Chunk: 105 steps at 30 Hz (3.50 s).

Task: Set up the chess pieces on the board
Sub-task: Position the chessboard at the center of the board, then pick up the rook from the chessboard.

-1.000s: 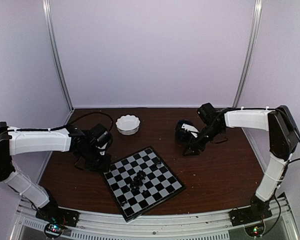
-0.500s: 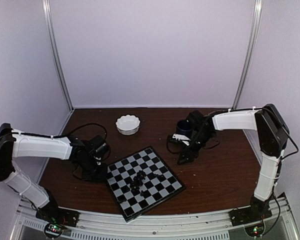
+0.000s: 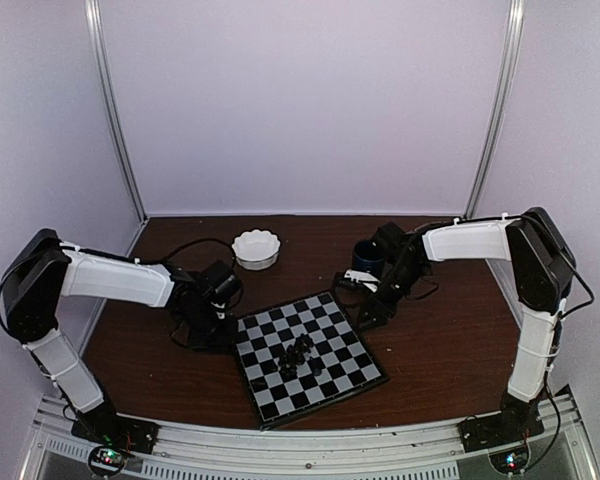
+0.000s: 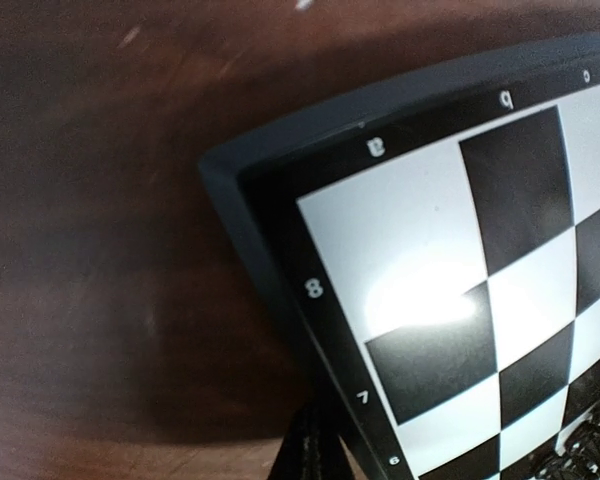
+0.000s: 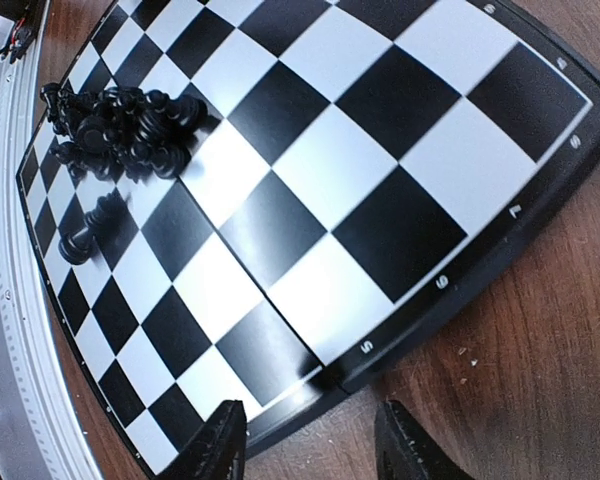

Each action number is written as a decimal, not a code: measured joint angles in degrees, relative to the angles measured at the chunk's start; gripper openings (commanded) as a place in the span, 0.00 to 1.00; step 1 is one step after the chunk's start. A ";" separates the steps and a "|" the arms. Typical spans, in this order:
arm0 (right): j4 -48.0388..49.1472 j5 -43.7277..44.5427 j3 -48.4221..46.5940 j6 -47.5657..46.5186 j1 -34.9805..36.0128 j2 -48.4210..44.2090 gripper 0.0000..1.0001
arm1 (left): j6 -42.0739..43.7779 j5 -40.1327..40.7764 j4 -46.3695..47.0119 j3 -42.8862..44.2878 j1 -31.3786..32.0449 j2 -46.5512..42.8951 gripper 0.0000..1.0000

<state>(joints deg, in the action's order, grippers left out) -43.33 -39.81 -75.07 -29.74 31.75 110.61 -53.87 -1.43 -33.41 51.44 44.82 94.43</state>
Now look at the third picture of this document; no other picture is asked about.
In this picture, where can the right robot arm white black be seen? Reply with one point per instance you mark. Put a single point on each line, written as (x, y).
(544, 270)

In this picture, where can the aluminium corner post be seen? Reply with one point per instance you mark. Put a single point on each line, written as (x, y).
(96, 32)
(507, 69)

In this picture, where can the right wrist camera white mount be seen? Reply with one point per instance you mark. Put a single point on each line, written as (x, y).
(356, 280)

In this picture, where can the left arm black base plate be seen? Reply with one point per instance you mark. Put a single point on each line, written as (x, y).
(119, 432)

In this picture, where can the white scalloped ceramic bowl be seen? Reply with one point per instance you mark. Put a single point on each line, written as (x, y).
(256, 250)

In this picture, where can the pile of black chess pieces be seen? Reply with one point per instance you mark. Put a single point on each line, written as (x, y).
(294, 355)

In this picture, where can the right green led circuit board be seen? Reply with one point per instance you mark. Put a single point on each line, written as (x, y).
(510, 462)

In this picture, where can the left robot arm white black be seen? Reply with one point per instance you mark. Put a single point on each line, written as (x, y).
(48, 269)

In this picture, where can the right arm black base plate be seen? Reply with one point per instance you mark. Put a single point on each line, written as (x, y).
(478, 433)

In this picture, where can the dark blue ceramic mug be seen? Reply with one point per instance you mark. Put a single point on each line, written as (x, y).
(366, 257)

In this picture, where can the green led circuit board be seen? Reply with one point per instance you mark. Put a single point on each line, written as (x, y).
(510, 462)
(102, 458)

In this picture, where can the right aluminium corner post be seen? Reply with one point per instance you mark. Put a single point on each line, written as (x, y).
(507, 69)

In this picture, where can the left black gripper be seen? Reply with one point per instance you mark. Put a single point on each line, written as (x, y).
(228, 339)

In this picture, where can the left aluminium corner post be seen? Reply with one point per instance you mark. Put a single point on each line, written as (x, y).
(96, 32)

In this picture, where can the left green led circuit board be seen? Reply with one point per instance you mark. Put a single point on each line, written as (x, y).
(102, 458)

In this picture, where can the aluminium front rail frame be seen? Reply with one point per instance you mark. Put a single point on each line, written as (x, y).
(432, 450)

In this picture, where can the folding black silver chessboard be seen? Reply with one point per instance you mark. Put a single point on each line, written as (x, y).
(349, 366)

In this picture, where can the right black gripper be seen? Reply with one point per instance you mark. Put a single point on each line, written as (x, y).
(369, 305)

